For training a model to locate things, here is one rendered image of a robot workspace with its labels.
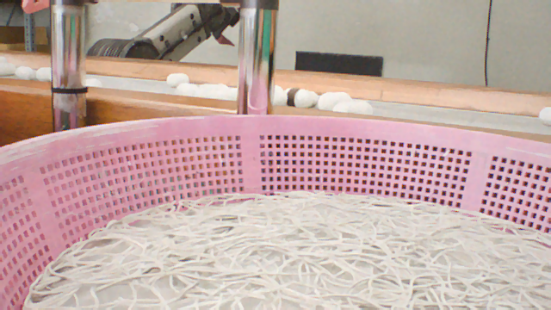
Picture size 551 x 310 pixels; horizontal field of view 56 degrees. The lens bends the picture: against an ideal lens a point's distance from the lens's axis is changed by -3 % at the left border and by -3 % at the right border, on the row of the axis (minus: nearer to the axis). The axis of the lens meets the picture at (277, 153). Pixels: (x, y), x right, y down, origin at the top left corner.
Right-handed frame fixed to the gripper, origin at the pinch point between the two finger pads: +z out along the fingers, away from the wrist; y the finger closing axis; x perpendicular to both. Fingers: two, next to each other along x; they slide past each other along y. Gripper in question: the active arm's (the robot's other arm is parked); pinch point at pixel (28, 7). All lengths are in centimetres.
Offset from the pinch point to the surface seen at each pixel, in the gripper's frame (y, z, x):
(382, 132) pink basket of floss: 62, 29, -14
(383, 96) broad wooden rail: 54, 2, 12
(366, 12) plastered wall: 1, -156, 122
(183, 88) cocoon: 37.7, 16.6, -2.4
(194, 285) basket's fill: 60, 43, -22
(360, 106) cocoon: 56, 17, -3
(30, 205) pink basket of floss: 52, 42, -23
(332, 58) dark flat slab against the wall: -14, -139, 137
